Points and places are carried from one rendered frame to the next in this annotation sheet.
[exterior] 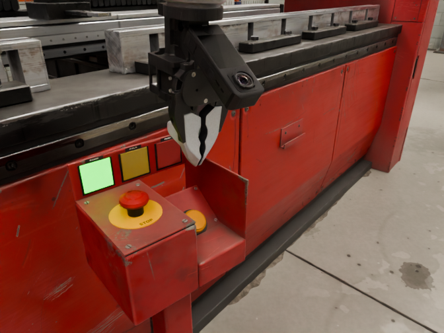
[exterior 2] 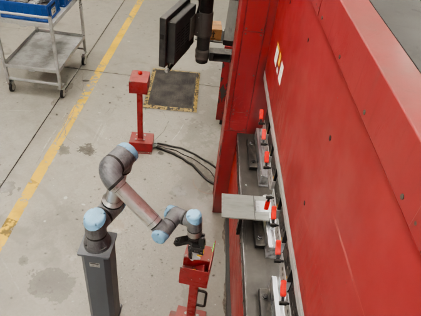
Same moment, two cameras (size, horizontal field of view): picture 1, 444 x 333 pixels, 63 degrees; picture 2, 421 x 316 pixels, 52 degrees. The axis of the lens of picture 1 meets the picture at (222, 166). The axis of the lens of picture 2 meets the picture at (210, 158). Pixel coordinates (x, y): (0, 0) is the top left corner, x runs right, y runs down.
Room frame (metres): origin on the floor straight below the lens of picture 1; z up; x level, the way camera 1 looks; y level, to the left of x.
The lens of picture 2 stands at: (1.51, -0.92, 2.75)
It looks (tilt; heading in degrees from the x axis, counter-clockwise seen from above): 40 degrees down; 136
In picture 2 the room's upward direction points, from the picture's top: 7 degrees clockwise
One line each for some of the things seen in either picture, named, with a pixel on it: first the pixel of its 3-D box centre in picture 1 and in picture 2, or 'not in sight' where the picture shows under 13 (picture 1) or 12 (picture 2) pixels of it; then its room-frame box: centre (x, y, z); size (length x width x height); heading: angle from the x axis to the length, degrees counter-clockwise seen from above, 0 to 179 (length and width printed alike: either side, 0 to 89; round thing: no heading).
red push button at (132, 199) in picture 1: (135, 205); not in sight; (0.42, 0.12, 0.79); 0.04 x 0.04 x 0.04
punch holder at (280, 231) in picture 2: not in sight; (288, 230); (0.83, 0.28, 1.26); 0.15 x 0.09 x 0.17; 140
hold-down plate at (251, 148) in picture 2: not in sight; (252, 153); (0.04, 0.87, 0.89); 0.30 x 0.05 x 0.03; 140
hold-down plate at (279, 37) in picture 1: (271, 42); not in sight; (1.27, -0.17, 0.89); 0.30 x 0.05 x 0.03; 140
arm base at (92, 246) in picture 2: not in sight; (96, 237); (0.04, -0.30, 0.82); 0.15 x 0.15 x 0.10
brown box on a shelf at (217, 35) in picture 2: not in sight; (210, 29); (-1.40, 1.66, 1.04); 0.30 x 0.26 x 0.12; 136
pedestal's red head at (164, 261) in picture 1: (162, 216); (197, 261); (0.45, 0.09, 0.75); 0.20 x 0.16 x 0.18; 130
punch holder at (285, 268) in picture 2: not in sight; (294, 267); (0.98, 0.15, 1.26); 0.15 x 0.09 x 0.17; 140
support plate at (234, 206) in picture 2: not in sight; (244, 207); (0.45, 0.41, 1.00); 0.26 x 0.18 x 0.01; 50
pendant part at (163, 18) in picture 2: not in sight; (178, 32); (-0.82, 0.85, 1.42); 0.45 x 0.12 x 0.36; 122
